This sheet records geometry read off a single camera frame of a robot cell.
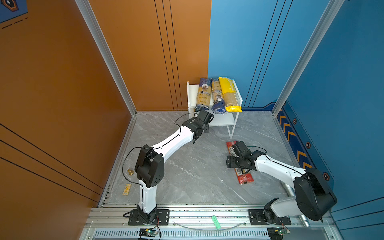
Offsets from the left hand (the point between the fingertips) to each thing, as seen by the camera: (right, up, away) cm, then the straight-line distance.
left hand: (203, 123), depth 90 cm
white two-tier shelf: (+16, +3, +4) cm, 17 cm away
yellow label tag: (-42, -36, -8) cm, 56 cm away
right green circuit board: (+36, -51, -20) cm, 66 cm away
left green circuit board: (-27, -52, -19) cm, 62 cm away
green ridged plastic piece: (+6, -48, -18) cm, 51 cm away
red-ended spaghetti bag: (+22, -31, -5) cm, 39 cm away
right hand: (+17, -24, 0) cm, 29 cm away
